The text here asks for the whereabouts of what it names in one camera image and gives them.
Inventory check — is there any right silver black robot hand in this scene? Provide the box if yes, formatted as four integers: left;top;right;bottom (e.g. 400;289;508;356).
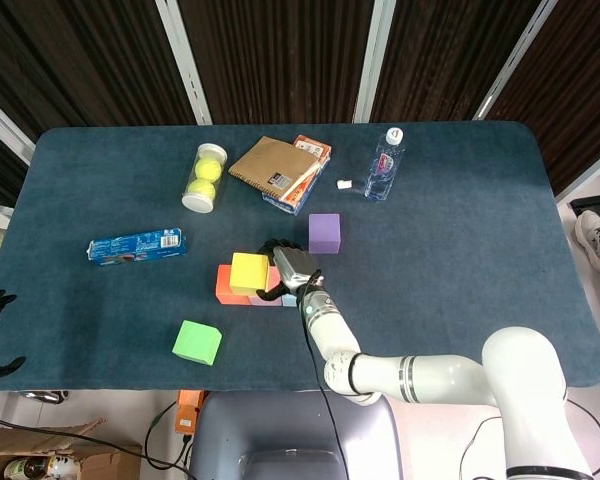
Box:
255;239;327;306

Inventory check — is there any pink foam cube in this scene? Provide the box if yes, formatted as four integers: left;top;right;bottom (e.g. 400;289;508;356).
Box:
248;265;284;308

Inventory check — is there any yellow foam cube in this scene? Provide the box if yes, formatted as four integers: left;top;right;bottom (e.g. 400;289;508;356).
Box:
228;251;272;297

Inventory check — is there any orange foam cube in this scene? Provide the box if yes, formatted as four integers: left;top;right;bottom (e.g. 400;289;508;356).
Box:
214;264;254;307

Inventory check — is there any green foam cube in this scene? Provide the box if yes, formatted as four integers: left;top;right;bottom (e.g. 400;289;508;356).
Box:
171;319;224;368

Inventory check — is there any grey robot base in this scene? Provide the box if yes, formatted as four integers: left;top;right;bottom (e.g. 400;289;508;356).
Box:
188;389;404;480

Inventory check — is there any purple foam cube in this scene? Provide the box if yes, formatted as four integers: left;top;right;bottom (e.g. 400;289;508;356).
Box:
307;212;343;256

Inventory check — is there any chrome metal bar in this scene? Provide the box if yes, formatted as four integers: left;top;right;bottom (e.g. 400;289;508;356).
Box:
9;390;69;406

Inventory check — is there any brown spiral notebook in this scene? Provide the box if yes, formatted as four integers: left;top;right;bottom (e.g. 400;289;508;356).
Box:
227;135;322;202

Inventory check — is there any clear tennis ball tube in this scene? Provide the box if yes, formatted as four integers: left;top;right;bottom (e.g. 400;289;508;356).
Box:
180;142;229;215

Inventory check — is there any blue orange card box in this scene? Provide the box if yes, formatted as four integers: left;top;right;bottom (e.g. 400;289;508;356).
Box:
260;133;333;218

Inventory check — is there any yellow tennis ball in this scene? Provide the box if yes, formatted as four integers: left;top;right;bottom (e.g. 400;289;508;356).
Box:
187;178;217;201
194;157;224;182

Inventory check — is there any clear plastic water bottle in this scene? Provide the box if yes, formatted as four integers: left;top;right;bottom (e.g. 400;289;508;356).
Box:
363;126;407;202

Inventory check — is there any bottle in cardboard box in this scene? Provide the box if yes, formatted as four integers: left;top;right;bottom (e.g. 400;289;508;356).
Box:
1;455;77;480

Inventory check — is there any blue Oreo cookie box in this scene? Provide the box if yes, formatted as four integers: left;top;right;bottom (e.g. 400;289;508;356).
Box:
85;227;189;268

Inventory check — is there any brown cardboard box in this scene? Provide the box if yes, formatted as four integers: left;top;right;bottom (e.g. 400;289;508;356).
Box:
0;418;143;480

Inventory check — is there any orange power strip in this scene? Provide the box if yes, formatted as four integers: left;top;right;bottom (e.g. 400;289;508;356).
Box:
174;389;207;436

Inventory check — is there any teal table cloth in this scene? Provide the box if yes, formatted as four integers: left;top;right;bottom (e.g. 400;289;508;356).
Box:
0;119;600;393

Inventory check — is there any white sneaker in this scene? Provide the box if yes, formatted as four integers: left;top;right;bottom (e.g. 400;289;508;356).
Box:
574;209;600;276

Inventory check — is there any black left hand cable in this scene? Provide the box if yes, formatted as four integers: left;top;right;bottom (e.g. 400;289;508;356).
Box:
0;407;197;477

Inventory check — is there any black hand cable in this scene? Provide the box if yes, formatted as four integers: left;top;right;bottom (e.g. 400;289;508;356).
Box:
302;271;350;480
0;407;197;477

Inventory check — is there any black right hand cable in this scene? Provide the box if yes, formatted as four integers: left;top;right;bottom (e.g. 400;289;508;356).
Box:
302;271;350;480

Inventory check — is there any thin black floor cable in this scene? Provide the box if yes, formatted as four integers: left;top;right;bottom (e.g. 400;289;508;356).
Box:
143;398;197;469

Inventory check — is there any white frame post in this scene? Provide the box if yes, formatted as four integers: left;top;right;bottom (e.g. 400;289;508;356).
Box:
471;0;547;122
0;86;37;167
353;0;399;124
154;0;214;126

